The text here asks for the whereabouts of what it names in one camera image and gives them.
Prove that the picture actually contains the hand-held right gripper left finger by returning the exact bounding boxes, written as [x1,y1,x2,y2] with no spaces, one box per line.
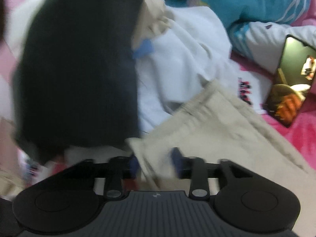
[66,154,138,199]

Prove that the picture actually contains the dark grey garment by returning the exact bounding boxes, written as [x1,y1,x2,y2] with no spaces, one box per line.
[11,0,151,165]

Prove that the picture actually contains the pink floral bed sheet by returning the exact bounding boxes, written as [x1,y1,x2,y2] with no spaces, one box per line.
[0,52,316,200]

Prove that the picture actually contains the blue pink cartoon quilt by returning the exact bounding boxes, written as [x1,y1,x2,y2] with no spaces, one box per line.
[148,0,316,62]

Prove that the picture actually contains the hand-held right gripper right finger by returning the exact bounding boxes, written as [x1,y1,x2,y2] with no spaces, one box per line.
[171,147,252,199]

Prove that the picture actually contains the white garment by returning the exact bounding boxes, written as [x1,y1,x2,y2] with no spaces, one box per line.
[133,5,272,134]

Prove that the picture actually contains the beige pants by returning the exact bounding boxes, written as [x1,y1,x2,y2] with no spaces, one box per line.
[126,81,316,193]

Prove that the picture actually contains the cream cloth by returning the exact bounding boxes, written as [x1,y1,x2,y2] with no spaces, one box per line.
[132,0,174,48]

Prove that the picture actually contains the smartphone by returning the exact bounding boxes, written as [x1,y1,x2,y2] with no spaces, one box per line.
[263,35,316,129]

